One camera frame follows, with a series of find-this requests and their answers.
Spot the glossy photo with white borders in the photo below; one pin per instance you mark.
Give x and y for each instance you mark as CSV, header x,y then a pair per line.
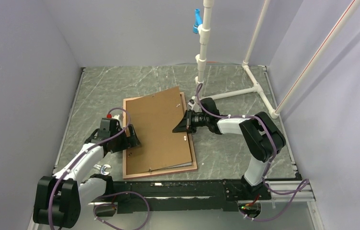
x,y
176,166

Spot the red wooden picture frame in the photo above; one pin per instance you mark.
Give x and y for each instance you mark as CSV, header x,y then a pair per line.
x,y
192,152

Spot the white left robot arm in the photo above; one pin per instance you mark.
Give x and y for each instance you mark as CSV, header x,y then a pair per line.
x,y
71,177

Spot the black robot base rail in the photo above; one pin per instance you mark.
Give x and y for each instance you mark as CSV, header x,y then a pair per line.
x,y
129,197

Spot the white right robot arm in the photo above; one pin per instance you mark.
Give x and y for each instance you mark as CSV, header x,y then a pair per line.
x,y
261,135

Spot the blue pipe fitting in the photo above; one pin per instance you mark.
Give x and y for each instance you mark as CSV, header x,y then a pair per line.
x,y
198,21

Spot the white PVC pipe stand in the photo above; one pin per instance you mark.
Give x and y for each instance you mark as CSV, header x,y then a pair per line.
x,y
260,52

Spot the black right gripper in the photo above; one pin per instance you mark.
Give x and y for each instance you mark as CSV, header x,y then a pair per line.
x,y
185,125

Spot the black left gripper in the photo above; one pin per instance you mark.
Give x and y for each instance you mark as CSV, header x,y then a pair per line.
x,y
129,142

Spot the brown cardboard backing board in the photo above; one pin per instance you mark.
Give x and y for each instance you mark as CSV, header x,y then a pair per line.
x,y
157,130

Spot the silver open-end wrench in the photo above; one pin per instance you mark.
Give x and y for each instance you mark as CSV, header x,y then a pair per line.
x,y
103,169

